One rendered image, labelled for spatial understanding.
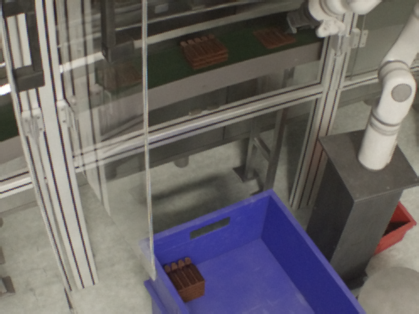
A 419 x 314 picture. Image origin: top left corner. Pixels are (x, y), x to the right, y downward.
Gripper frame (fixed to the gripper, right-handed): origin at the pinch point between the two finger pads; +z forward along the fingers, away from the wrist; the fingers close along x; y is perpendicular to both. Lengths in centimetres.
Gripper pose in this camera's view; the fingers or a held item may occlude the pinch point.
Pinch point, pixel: (291, 31)
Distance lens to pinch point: 154.2
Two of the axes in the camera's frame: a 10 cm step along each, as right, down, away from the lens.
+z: -3.4, 0.1, 9.4
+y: -3.2, -9.4, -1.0
